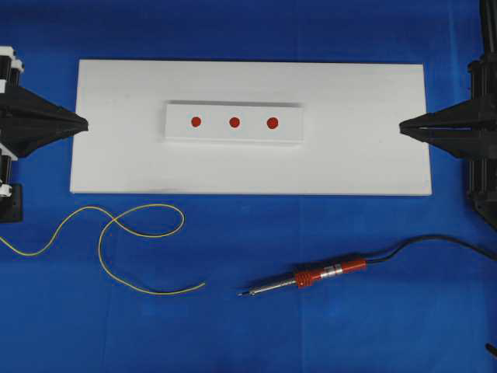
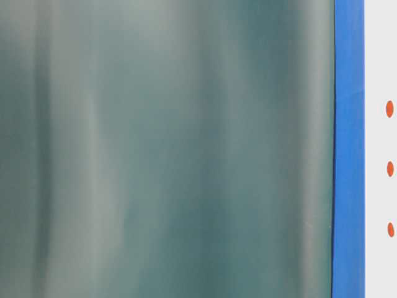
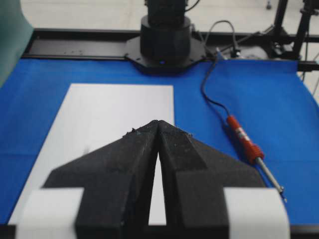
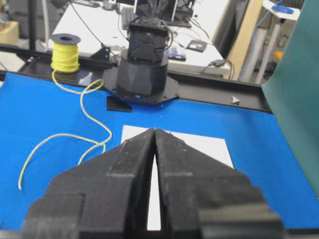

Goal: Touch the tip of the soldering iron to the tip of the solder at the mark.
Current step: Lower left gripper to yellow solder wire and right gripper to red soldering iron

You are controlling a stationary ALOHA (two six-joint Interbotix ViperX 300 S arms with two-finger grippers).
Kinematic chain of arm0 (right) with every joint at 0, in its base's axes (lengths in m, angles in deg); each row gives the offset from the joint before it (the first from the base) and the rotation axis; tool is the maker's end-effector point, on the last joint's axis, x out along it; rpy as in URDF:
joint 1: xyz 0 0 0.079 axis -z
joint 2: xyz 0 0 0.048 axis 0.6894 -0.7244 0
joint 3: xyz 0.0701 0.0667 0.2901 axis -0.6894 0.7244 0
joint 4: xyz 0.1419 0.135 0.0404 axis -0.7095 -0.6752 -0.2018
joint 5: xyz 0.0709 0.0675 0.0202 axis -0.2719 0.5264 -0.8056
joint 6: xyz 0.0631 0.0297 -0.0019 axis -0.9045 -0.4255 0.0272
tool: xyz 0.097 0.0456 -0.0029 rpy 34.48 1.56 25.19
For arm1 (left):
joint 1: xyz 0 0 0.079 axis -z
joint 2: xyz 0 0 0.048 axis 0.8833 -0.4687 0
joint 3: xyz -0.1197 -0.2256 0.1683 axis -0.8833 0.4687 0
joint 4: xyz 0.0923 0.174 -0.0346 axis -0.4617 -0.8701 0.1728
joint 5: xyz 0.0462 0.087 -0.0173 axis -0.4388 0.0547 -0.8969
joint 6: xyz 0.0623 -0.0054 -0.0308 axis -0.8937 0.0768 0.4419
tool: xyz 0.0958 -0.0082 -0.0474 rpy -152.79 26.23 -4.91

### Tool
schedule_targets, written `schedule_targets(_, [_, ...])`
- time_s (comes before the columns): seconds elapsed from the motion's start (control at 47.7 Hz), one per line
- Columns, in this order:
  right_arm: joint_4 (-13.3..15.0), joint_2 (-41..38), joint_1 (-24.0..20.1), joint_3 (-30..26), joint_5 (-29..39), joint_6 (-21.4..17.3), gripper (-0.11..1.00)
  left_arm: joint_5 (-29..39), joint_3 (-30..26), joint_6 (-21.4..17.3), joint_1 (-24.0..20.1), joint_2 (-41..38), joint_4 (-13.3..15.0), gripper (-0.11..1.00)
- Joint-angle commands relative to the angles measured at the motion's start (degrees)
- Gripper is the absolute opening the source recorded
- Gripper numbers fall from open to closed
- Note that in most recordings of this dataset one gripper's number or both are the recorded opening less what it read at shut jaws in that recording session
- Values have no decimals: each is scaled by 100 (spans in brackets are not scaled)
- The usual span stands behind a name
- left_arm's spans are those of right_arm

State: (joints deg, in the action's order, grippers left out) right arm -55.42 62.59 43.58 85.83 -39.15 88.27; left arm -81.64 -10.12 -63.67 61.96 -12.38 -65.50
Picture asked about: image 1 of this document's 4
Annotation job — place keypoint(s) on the large white base board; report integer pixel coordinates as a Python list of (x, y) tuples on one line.
[(351, 112)]

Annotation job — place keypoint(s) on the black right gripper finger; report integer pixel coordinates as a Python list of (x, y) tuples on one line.
[(479, 112), (462, 144)]

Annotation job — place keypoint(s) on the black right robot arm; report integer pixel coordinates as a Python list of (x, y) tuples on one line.
[(481, 173)]

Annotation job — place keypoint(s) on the red handled soldering iron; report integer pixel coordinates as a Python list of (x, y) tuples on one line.
[(306, 278)]

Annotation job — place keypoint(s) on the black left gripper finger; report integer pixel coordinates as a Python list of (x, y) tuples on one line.
[(20, 103), (23, 141)]

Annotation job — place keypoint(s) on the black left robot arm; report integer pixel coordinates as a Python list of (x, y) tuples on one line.
[(28, 122)]

